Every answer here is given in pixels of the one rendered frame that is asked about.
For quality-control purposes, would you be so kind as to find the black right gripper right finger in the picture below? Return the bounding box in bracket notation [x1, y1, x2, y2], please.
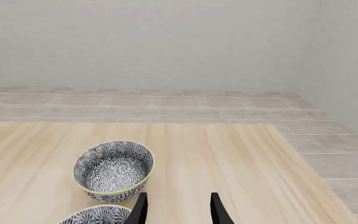
[210, 192, 235, 224]

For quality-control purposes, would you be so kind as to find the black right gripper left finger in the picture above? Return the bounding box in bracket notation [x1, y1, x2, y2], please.
[127, 192, 149, 224]

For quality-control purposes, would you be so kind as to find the black white patterned bowl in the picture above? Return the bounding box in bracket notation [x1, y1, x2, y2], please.
[57, 204, 148, 224]
[73, 140, 156, 203]

